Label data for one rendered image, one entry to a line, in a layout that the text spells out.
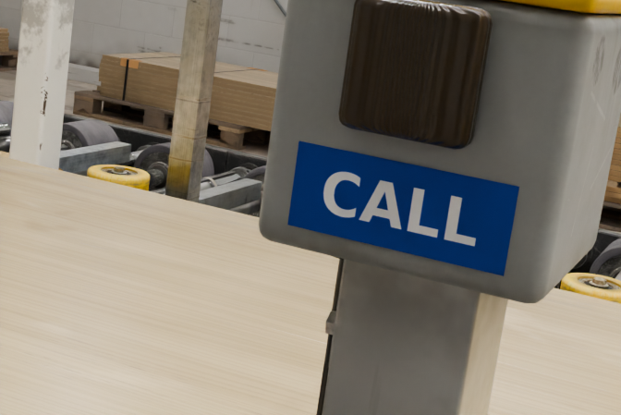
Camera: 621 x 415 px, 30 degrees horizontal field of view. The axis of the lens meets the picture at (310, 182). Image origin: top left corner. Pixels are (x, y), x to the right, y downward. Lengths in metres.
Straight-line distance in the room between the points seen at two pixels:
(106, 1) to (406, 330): 8.60
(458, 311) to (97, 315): 0.72
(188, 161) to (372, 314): 1.28
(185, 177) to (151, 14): 7.11
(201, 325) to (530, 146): 0.75
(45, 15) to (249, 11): 6.79
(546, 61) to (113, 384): 0.63
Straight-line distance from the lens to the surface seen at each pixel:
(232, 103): 6.91
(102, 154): 1.92
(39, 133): 1.53
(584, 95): 0.25
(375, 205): 0.26
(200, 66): 1.54
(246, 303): 1.05
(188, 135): 1.56
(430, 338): 0.28
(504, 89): 0.25
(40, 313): 0.98
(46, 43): 1.51
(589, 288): 1.28
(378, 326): 0.29
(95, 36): 8.92
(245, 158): 2.11
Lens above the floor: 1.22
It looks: 11 degrees down
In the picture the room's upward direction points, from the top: 8 degrees clockwise
